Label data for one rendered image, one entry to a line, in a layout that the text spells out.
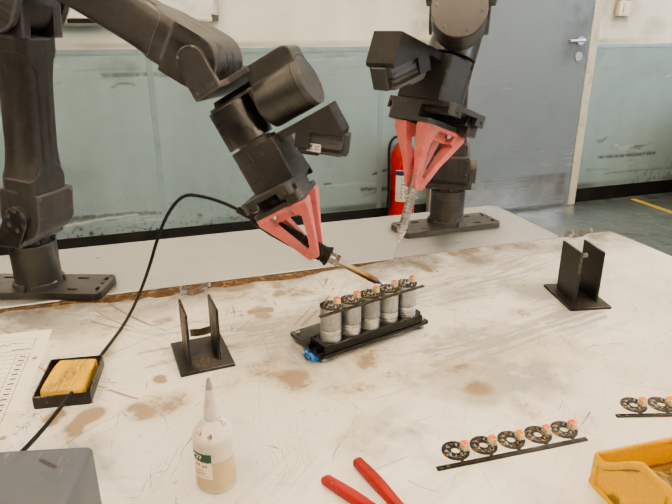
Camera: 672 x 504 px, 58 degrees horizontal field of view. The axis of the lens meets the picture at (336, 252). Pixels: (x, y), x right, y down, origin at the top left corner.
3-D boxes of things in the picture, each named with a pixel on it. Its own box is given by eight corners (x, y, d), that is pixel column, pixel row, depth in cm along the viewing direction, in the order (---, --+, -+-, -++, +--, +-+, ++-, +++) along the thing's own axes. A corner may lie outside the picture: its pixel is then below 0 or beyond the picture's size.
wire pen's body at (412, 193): (410, 232, 72) (436, 142, 71) (401, 231, 71) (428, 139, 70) (401, 229, 73) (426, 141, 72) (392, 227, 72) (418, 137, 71)
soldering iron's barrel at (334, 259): (375, 284, 74) (328, 260, 74) (380, 273, 74) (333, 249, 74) (373, 288, 73) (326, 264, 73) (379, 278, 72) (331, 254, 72)
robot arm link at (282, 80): (334, 98, 70) (285, 0, 68) (310, 107, 62) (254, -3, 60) (256, 141, 75) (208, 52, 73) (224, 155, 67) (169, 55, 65)
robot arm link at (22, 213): (70, 191, 86) (37, 188, 87) (23, 208, 78) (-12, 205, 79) (77, 233, 88) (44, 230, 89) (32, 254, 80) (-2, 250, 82)
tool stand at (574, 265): (586, 316, 88) (574, 243, 90) (624, 305, 78) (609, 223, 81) (548, 318, 87) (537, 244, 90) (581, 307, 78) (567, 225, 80)
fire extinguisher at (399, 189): (383, 220, 358) (386, 127, 339) (407, 218, 363) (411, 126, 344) (394, 228, 345) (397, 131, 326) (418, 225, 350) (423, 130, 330)
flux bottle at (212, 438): (202, 465, 52) (193, 365, 49) (241, 467, 52) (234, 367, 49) (191, 494, 49) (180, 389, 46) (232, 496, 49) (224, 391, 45)
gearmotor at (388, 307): (373, 323, 75) (374, 285, 73) (389, 318, 76) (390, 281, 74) (386, 331, 73) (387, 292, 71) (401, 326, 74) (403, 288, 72)
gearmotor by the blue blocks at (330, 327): (316, 342, 70) (315, 302, 68) (333, 336, 72) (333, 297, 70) (327, 351, 68) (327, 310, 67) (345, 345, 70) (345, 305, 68)
